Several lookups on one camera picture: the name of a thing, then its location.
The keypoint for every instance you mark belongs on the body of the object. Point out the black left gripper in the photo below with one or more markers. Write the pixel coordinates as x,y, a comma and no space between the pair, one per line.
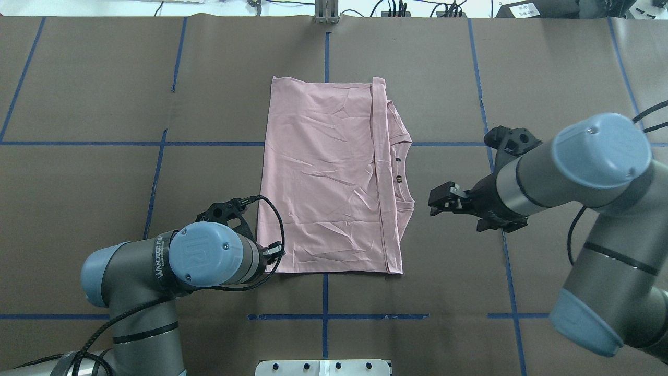
272,252

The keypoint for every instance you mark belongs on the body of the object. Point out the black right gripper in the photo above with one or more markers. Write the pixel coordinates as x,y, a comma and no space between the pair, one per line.
484,196

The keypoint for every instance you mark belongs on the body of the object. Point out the pink printed t-shirt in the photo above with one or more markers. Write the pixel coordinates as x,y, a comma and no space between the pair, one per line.
335,168

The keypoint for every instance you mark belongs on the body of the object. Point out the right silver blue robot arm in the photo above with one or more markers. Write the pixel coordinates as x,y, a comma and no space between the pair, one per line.
609,299

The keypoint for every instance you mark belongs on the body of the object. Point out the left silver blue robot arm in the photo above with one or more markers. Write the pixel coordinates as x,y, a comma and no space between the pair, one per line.
139,283

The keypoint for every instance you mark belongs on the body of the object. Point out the black box with label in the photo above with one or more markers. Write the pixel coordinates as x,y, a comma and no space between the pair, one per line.
538,9

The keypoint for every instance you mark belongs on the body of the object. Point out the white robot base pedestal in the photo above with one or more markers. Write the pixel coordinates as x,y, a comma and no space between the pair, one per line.
325,367

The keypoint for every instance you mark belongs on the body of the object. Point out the aluminium frame post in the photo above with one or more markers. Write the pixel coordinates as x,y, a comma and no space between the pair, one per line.
326,12

